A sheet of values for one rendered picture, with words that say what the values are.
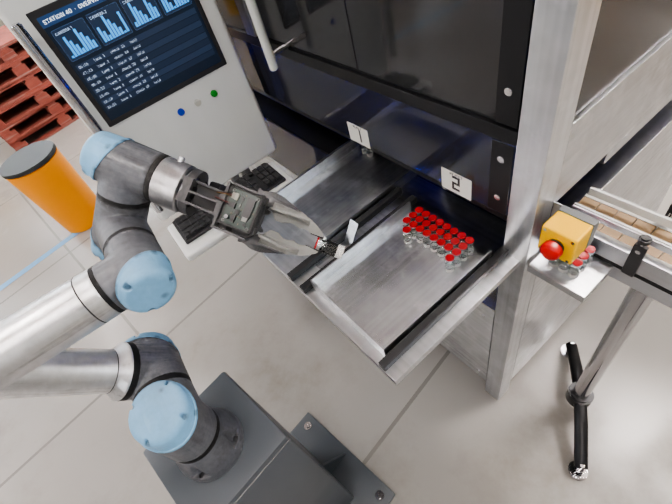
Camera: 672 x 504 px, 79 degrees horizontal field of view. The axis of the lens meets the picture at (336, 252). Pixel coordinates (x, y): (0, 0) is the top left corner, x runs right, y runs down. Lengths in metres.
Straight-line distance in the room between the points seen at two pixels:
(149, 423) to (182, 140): 0.91
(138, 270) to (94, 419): 1.84
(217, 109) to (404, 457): 1.41
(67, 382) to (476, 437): 1.36
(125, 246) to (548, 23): 0.65
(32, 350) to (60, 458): 1.79
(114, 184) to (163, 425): 0.43
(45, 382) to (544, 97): 0.94
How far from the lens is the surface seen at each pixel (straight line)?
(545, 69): 0.73
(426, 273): 1.00
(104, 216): 0.70
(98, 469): 2.26
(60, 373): 0.89
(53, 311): 0.63
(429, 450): 1.74
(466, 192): 0.98
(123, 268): 0.60
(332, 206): 1.20
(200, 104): 1.44
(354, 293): 0.99
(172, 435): 0.85
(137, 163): 0.66
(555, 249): 0.89
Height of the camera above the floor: 1.69
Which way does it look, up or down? 49 degrees down
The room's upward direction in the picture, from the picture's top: 20 degrees counter-clockwise
